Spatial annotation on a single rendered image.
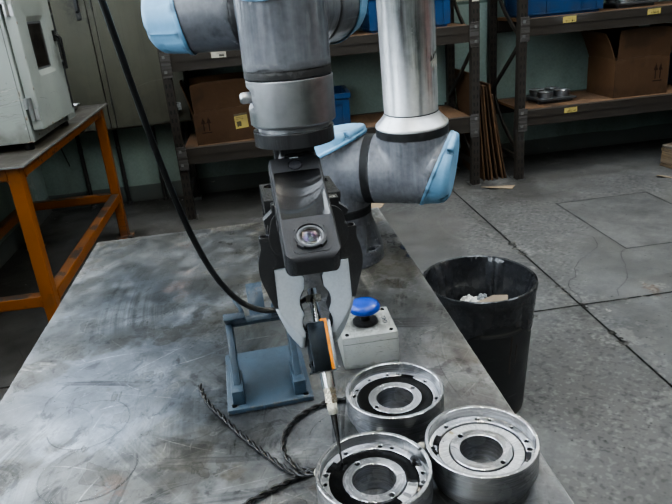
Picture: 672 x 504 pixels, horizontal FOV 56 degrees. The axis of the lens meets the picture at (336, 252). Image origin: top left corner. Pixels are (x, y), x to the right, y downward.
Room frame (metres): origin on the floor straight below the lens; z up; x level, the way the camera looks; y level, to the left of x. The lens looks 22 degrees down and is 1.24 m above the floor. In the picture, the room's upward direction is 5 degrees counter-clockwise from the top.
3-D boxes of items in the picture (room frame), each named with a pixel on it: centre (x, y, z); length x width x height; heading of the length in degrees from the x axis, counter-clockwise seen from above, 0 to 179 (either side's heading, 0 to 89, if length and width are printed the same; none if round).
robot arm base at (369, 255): (1.07, -0.01, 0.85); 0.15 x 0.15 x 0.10
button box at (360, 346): (0.73, -0.03, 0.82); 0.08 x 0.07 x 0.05; 6
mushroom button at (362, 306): (0.73, -0.03, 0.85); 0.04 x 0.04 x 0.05
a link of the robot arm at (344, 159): (1.06, -0.02, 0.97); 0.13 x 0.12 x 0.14; 70
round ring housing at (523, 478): (0.49, -0.12, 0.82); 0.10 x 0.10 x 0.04
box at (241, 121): (4.11, 0.62, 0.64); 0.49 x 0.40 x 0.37; 101
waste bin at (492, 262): (1.71, -0.41, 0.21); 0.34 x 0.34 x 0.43
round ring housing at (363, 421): (0.58, -0.05, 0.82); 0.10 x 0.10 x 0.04
